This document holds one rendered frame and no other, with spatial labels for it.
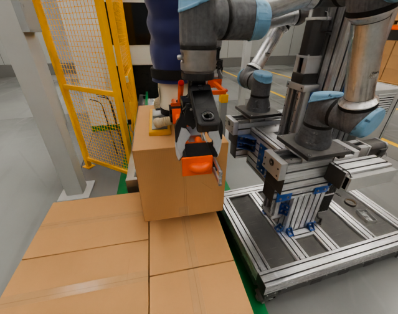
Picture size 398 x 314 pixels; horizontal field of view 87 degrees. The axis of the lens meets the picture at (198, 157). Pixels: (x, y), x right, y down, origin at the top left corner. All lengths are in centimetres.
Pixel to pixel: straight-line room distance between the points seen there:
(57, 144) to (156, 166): 149
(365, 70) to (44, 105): 206
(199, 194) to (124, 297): 52
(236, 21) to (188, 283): 96
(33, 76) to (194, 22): 178
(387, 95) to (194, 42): 117
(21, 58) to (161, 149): 148
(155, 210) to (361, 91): 93
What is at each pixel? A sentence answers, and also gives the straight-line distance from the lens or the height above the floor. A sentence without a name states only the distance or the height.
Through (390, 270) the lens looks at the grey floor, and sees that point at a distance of 221.
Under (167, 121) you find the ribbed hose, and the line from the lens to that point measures 92.
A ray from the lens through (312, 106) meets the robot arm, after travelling 100.
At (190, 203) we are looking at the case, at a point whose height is 75.
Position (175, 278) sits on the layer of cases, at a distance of 108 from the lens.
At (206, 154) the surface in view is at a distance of 50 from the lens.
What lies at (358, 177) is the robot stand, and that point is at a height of 95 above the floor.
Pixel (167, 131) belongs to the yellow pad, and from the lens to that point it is 97.
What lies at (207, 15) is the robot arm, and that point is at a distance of 45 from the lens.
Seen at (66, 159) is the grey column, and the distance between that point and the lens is 233.
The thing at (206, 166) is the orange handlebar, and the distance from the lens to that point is 49.
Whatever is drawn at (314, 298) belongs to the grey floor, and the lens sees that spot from 180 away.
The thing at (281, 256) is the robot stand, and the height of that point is 21.
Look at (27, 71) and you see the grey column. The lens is 212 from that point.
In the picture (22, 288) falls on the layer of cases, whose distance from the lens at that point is 129.
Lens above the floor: 148
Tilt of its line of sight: 31 degrees down
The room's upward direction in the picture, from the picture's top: straight up
